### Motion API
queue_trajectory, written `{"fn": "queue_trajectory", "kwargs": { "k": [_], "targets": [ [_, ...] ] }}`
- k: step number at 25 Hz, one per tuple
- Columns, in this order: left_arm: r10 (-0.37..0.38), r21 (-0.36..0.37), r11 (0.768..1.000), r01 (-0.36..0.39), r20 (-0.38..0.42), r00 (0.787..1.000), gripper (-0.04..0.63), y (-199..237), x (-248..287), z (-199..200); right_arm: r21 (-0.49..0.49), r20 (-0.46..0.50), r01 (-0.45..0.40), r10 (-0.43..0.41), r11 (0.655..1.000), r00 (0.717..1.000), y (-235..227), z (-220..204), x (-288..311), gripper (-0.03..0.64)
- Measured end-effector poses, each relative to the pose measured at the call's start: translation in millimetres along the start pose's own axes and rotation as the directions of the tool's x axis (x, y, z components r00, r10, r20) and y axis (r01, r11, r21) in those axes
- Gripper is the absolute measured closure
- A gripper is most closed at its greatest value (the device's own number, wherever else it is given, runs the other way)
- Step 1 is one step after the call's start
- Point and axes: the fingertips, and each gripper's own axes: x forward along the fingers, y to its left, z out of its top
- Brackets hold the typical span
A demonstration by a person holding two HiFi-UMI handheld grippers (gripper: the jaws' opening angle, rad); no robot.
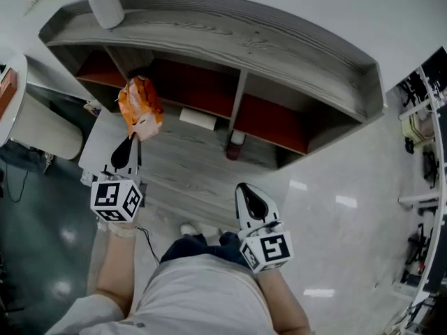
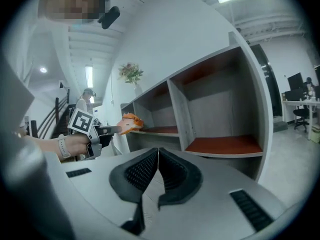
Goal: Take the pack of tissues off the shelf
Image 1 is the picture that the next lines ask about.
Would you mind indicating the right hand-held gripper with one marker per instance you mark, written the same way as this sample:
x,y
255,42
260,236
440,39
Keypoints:
x,y
272,250

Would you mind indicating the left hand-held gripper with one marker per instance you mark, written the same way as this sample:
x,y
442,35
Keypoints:
x,y
111,197

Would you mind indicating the orange snack bag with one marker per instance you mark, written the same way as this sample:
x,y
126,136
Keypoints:
x,y
139,106

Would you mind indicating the grey wooden shelf desk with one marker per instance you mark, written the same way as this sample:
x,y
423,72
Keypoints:
x,y
227,37

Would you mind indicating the person's right forearm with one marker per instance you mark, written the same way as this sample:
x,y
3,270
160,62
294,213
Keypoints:
x,y
283,302

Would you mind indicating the person's left forearm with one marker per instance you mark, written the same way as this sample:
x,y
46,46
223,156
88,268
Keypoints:
x,y
115,267

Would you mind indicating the small purple white box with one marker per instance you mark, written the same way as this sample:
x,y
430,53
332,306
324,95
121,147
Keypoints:
x,y
92,108

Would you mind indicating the dark red jar white lid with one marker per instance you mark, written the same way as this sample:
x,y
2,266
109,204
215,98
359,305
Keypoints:
x,y
235,148

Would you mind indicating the person's white shoe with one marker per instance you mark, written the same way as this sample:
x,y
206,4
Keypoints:
x,y
188,229

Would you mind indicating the person's dark blue trousers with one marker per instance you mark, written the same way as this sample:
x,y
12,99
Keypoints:
x,y
195,246

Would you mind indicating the white paper roll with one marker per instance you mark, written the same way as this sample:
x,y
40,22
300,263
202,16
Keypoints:
x,y
197,119

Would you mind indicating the person's white shirt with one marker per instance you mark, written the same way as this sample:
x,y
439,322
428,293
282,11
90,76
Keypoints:
x,y
195,298

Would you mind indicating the white ribbed vase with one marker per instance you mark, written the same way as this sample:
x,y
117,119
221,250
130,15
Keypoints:
x,y
104,5

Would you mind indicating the white metal rack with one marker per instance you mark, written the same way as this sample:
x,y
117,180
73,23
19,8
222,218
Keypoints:
x,y
417,199

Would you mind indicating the cream bag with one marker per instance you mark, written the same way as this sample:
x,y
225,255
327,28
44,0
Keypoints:
x,y
417,127

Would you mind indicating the white round pedestal table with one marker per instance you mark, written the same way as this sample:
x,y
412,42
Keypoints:
x,y
45,131

